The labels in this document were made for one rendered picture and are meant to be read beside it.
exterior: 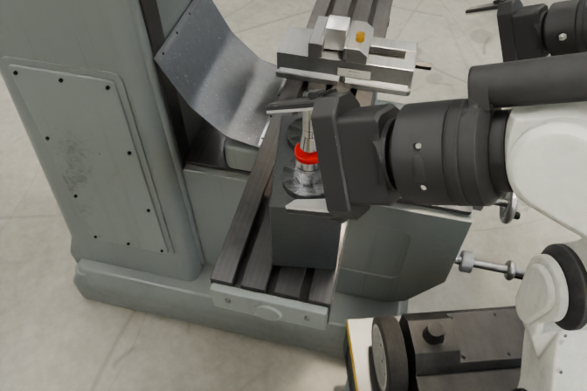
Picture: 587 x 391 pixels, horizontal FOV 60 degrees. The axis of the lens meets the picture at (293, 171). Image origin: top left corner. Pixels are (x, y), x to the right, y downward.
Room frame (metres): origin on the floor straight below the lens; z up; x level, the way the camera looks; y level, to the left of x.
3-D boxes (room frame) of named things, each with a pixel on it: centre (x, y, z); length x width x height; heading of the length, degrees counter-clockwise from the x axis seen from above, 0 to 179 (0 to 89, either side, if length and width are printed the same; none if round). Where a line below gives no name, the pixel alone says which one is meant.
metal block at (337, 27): (1.10, -0.11, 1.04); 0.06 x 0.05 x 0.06; 167
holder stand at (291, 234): (0.60, -0.03, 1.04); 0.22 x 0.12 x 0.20; 176
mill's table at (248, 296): (1.02, -0.09, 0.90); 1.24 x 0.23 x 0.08; 167
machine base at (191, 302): (1.05, 0.16, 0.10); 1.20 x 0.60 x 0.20; 77
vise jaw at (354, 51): (1.08, -0.16, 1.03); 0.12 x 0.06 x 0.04; 167
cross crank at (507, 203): (0.88, -0.57, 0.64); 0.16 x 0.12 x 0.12; 77
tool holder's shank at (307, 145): (0.55, -0.02, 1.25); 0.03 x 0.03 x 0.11
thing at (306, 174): (0.55, -0.02, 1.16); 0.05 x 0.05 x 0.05
